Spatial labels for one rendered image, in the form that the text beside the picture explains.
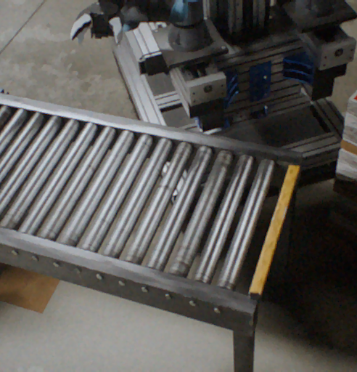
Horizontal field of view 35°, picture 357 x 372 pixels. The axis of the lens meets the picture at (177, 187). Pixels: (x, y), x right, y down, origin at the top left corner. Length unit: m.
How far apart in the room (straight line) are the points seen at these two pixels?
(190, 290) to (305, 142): 1.27
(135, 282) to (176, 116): 1.36
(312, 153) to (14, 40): 2.08
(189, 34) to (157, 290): 0.94
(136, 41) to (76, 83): 1.09
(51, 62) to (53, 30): 0.31
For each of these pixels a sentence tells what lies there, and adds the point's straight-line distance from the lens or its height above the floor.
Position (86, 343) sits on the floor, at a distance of 2.34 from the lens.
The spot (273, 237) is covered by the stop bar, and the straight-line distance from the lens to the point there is 1.51.
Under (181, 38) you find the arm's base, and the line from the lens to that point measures 2.06.
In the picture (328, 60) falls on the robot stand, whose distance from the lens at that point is 2.18.
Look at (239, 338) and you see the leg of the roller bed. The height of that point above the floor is 0.64.
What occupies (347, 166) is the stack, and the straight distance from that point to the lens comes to 2.07.
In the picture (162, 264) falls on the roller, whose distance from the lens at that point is 1.51.
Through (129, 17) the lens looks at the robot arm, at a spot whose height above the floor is 1.12.
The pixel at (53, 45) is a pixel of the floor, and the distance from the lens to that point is 3.67.
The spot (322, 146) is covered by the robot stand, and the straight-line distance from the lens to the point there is 2.55.
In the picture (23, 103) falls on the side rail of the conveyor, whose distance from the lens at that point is 2.03.
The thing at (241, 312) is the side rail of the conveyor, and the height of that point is 0.80.
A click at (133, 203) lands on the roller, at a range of 1.63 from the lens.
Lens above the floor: 2.07
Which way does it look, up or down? 50 degrees down
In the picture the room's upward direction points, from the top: 8 degrees counter-clockwise
